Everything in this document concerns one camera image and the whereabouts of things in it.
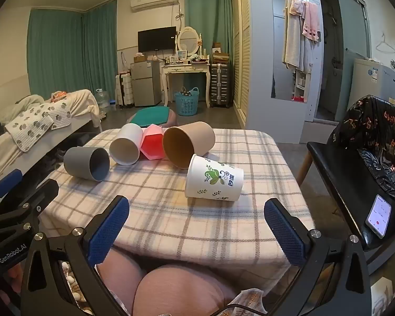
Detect louvred wardrobe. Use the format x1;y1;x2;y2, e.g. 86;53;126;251
232;0;253;129

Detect blue laundry basket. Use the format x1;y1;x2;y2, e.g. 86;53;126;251
174;87;200;116

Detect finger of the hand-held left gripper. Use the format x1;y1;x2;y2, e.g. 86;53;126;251
0;178;60;247
0;169;23;209

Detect narrow green curtain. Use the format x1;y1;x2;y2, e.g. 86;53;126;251
184;0;234;65

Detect black cable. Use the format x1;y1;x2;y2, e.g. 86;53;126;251
217;304;267;316

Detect cream suitcase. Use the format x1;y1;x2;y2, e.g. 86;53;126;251
115;72;134;108

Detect clear water jug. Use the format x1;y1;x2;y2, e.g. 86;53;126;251
95;88;110;110

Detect beige hanging towel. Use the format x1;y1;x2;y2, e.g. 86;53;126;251
282;0;305;72

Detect white crumpled cloth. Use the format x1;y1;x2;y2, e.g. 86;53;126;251
231;288;267;315

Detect wide green curtain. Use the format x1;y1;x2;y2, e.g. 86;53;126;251
26;0;117;90

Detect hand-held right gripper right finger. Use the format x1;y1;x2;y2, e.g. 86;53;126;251
263;198;372;316

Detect black chair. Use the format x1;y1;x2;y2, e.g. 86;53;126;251
306;141;395;251

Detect black television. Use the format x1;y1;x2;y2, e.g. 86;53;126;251
137;26;177;53

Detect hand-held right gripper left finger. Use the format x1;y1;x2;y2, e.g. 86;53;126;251
20;195;131;316

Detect white floral paper cup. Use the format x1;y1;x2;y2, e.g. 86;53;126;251
184;154;244;202

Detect white air conditioner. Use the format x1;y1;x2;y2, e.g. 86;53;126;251
130;0;179;11

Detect plaid tablecloth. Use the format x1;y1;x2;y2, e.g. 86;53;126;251
39;127;317;290

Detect cardboard boxes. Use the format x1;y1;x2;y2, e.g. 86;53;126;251
211;43;230;64

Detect bed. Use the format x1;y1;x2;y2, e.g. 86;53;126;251
0;89;102;185

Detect white washing machine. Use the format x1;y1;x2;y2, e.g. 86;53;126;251
347;58;395;112

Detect person's leg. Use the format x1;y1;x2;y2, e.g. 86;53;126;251
95;247;146;316
133;263;238;316

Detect plain white cup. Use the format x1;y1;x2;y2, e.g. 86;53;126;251
109;123;145;166

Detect person's left leg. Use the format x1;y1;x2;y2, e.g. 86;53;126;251
95;247;146;316

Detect pink faceted cup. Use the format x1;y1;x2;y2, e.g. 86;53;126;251
139;124;169;161

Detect brown paper cup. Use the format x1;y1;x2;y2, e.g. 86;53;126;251
162;121;216;169

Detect smartphone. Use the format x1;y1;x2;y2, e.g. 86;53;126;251
365;194;392;239

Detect silver mini fridge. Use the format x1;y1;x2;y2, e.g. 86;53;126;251
131;61;162;107

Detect silver ribbed suitcase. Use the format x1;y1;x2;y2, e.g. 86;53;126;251
210;62;233;108

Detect black patterned bag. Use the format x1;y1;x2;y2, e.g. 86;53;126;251
327;95;395;203

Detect person's right leg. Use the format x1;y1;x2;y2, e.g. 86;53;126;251
133;263;238;316

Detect oval vanity mirror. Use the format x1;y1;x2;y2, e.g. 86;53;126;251
177;26;201;56

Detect white dressing table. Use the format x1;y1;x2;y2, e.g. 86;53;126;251
161;61;212;107

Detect pink hanging towel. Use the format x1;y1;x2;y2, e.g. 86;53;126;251
302;1;320;42

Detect green cushion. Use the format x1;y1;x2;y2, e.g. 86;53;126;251
131;106;171;127

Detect grey cup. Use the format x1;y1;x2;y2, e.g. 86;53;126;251
63;146;111;182

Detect white patterned blanket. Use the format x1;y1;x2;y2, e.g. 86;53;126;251
5;100;71;152

